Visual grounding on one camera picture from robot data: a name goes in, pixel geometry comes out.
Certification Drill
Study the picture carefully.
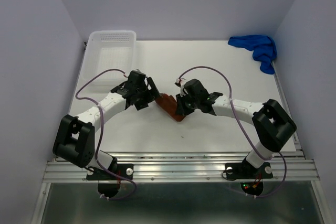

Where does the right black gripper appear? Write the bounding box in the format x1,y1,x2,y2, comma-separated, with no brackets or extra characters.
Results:
175,91,200,116

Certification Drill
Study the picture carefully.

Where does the brown towel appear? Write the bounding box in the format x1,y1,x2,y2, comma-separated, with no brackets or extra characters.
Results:
155,93,185,122

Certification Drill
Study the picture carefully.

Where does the blue towel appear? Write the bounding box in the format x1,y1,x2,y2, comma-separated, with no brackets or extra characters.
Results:
228,35,277,74

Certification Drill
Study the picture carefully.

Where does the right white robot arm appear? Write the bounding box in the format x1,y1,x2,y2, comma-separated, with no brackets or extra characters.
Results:
175,78,297,177

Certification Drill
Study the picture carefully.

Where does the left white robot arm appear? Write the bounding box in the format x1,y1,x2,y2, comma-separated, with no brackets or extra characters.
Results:
52,70,160,179

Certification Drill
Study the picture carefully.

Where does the white plastic basket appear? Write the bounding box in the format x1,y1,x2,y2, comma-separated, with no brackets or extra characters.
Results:
81,30,137,82

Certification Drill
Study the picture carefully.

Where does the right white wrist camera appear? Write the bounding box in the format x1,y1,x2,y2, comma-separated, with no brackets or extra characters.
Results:
175,77,187,97

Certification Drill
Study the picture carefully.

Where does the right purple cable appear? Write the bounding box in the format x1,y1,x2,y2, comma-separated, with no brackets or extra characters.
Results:
175,66,287,199

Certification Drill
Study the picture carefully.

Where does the aluminium rail frame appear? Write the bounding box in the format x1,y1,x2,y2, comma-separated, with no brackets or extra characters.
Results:
32,140,333,223

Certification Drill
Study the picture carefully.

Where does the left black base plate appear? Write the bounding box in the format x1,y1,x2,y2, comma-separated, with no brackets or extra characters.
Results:
83,162,135,183

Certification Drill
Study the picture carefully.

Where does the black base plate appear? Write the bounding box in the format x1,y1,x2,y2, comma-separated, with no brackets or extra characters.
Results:
83,162,135,183
222,161,273,181

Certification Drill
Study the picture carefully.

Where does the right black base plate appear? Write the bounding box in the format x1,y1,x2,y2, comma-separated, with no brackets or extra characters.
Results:
222,161,273,181

